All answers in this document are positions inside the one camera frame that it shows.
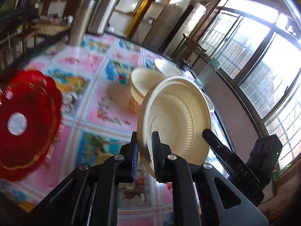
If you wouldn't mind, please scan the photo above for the large steel thermos jug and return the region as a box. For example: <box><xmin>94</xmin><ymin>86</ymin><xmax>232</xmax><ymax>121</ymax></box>
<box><xmin>87</xmin><ymin>0</ymin><xmax>119</xmax><ymax>35</ymax></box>

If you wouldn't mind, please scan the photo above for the wooden chair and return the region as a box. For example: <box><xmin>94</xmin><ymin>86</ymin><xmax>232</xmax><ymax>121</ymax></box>
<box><xmin>170</xmin><ymin>34</ymin><xmax>207</xmax><ymax>69</ymax></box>

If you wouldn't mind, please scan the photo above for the slim steel thermos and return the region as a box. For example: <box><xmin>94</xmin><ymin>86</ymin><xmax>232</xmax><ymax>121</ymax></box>
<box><xmin>68</xmin><ymin>0</ymin><xmax>95</xmax><ymax>46</ymax></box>

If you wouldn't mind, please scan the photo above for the large red wedding plate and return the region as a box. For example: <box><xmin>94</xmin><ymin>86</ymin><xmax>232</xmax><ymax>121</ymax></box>
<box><xmin>46</xmin><ymin>84</ymin><xmax>62</xmax><ymax>158</ymax></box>

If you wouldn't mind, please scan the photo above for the cream ribbed plastic bowl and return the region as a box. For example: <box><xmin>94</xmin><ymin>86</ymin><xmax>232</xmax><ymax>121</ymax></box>
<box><xmin>137</xmin><ymin>76</ymin><xmax>211</xmax><ymax>176</ymax></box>

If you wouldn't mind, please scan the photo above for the tall white air conditioner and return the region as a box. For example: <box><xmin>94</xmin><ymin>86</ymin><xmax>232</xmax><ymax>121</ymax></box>
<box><xmin>158</xmin><ymin>0</ymin><xmax>206</xmax><ymax>57</ymax></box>

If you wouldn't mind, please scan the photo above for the white paper bowl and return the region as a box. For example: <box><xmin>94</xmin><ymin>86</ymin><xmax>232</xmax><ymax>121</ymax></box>
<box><xmin>203</xmin><ymin>93</ymin><xmax>215</xmax><ymax>113</ymax></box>
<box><xmin>154</xmin><ymin>58</ymin><xmax>184</xmax><ymax>77</ymax></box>

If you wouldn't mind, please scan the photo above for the clear bottle green lid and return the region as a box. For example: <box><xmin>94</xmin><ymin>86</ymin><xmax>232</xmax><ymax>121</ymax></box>
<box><xmin>194</xmin><ymin>58</ymin><xmax>221</xmax><ymax>90</ymax></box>

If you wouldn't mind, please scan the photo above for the colourful plastic tablecloth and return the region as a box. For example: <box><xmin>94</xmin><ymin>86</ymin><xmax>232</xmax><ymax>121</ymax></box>
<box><xmin>0</xmin><ymin>33</ymin><xmax>231</xmax><ymax>226</ymax></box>

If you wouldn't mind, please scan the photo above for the small red scalloped plate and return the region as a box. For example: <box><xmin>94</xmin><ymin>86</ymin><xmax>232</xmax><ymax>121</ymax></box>
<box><xmin>1</xmin><ymin>70</ymin><xmax>55</xmax><ymax>182</ymax></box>

